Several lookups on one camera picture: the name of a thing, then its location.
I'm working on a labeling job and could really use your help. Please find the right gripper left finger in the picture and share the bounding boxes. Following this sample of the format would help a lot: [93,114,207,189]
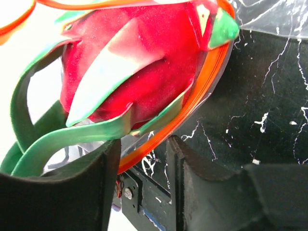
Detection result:
[0,140,121,231]

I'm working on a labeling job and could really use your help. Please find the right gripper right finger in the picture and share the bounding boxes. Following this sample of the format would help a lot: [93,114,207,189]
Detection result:
[167,135,308,231]

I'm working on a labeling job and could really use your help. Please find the red green dragon fruit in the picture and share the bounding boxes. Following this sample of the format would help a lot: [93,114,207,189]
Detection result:
[0,0,240,178]

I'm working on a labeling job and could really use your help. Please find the clear orange zip bag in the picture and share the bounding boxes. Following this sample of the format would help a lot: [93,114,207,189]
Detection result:
[0,0,308,177]

